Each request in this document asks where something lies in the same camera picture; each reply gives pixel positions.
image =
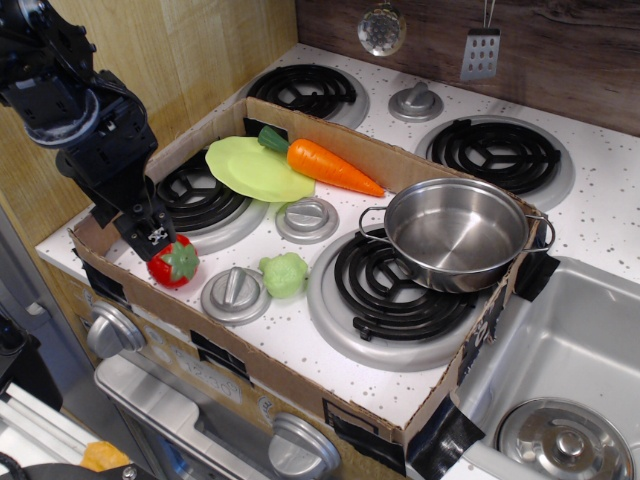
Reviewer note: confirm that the back left black burner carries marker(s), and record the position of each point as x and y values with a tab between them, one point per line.
316	90

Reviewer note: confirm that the grey sink basin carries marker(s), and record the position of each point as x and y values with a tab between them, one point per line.
578	340

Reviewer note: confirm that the silver oven door handle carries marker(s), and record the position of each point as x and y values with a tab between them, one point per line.
169	413

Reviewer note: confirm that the green toy lettuce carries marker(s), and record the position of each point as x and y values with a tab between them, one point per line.
284	274

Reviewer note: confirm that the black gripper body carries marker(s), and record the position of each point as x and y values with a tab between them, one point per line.
109	163

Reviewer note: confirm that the right silver oven dial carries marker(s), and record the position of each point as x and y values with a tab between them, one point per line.
299	451

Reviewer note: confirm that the front right black burner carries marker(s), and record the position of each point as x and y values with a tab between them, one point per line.
366	308

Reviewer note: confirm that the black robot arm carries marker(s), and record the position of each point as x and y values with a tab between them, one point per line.
46	72

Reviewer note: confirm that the orange yellow cloth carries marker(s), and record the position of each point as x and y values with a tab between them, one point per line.
100	456

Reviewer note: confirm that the orange toy carrot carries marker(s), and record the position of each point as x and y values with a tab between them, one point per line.
314	161

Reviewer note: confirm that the grey centre stove knob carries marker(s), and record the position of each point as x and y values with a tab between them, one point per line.
307	221

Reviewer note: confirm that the black burner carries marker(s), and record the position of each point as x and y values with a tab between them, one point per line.
316	90
211	215
513	154
366	308

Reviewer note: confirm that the grey back stove knob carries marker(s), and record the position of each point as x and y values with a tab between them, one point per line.
416	104

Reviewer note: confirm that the silver oven dial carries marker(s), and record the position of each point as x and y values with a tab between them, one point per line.
299	451
112	332

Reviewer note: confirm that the stainless steel pot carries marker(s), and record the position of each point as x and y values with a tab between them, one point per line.
459	235

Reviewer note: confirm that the red toy strawberry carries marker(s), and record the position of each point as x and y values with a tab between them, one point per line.
176	264

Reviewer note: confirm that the hanging metal strainer spoon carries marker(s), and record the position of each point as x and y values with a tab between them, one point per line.
382	29

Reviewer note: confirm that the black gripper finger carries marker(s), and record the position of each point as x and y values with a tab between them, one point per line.
162	229
140	243

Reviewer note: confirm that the front left black burner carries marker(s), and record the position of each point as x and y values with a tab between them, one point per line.
211	215

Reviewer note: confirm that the left silver oven dial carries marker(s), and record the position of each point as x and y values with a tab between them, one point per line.
112	332

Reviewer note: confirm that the grey stove knob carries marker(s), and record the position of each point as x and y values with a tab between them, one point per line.
235	297
416	104
307	221

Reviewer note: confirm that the steel pot lid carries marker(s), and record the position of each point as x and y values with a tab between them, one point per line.
564	440

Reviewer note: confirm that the light green plastic plate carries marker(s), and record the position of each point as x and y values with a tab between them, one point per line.
255	171

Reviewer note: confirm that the back right black burner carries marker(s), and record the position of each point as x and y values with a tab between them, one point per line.
513	154

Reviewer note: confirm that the grey front stove knob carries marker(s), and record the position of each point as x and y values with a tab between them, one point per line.
235	297

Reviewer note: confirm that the hanging metal slotted spatula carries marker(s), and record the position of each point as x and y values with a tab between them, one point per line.
482	47

